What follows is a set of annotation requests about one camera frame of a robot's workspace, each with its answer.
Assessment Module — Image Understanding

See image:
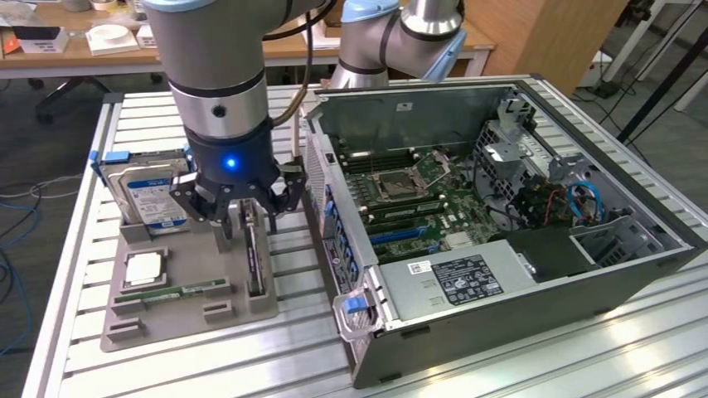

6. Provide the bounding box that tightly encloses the black stand pole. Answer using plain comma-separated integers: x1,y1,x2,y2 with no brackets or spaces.
616,24,708,144

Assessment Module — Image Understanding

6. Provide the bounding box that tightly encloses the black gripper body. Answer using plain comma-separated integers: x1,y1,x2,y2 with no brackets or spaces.
184,118,280,223

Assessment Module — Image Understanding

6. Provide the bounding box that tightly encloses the blue floor cable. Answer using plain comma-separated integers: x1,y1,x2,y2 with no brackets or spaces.
0,202,43,357

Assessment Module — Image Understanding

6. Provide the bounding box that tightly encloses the silver chipset heat sink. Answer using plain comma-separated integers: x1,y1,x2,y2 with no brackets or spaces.
445,231,477,250

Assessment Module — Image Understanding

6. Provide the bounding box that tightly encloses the black office chair base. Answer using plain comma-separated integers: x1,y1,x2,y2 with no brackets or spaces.
27,74,115,125

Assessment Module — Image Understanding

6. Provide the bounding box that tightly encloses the small white labelled box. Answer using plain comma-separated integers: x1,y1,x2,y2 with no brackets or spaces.
135,23,160,50

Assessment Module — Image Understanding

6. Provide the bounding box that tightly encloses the graphics card with metal bracket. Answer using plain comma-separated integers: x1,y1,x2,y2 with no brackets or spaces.
236,198,267,298

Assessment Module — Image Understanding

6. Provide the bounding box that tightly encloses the orange box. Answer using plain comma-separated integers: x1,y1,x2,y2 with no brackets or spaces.
0,31,21,59

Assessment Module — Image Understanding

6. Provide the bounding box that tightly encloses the black floor pedal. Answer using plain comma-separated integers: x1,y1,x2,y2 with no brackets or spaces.
595,80,624,100

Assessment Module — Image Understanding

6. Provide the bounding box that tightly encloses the blue case release latch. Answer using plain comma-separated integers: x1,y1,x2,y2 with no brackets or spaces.
341,297,369,318

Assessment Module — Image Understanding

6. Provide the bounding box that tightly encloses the open dark grey PC case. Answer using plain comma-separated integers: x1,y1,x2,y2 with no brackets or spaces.
289,80,708,390

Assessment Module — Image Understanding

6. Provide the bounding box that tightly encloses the blue data wire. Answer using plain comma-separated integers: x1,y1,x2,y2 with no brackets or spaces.
567,180,607,227

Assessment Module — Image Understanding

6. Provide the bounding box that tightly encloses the green RAM stick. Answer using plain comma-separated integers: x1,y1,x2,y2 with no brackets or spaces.
119,281,228,302

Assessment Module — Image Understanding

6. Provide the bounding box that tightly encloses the hard disk in blue caddy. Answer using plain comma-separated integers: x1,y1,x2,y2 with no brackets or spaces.
89,143,200,238

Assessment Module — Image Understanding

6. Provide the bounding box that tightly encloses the perforated metal drive cage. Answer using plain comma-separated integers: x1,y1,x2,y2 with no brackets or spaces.
473,119,555,208

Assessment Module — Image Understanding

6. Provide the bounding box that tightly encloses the open metal socket cover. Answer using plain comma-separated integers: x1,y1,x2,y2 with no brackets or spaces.
412,149,452,186

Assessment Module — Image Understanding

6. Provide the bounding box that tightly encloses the blue expansion slot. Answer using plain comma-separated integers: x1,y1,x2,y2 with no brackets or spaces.
368,226,431,245

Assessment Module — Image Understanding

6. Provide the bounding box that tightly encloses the silver CPU chip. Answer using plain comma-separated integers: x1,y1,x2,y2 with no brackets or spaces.
124,253,165,285

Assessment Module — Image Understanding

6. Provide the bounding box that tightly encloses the grey plastic parts rack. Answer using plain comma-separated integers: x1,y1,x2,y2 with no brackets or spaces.
99,206,281,353

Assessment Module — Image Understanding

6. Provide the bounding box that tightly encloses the white wall box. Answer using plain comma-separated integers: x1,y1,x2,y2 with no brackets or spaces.
575,51,615,88

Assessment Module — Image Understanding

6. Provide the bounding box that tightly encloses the white box with black lid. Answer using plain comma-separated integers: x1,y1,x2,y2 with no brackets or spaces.
11,25,71,55

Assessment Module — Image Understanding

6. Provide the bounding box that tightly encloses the white paper stack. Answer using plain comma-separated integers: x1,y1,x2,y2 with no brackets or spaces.
297,17,343,51

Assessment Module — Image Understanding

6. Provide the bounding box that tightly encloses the brown cardboard box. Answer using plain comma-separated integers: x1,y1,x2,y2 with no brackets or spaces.
320,0,348,28

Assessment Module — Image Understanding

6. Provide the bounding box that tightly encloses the white floor cable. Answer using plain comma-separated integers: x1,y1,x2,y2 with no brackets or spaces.
0,173,84,200

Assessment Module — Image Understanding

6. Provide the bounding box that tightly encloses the CPU socket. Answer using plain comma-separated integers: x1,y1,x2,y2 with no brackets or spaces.
373,169,427,200

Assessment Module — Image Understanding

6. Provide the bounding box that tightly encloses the metal disk bay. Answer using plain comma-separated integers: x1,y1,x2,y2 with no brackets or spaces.
568,215,681,270

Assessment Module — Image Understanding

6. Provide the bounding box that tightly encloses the green motherboard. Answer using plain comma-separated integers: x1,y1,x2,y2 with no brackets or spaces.
335,140,503,258

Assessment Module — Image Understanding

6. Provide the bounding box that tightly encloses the wooden cabinet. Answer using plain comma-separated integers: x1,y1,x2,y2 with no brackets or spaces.
463,0,632,95

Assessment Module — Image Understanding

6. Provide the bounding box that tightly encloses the RAM stick with white label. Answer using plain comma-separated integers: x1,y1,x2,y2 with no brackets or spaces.
380,206,445,221

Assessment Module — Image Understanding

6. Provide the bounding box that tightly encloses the white box with round dish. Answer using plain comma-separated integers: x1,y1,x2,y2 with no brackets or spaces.
85,23,140,57

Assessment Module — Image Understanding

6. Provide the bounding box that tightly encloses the wooden desk white frame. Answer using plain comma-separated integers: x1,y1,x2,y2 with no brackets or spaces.
0,0,497,80

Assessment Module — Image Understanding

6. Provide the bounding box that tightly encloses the grey power supply unit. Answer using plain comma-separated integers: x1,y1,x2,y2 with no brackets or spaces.
375,240,537,323

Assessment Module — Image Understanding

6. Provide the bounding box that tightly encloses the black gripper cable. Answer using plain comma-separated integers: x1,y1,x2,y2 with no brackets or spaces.
263,0,340,125

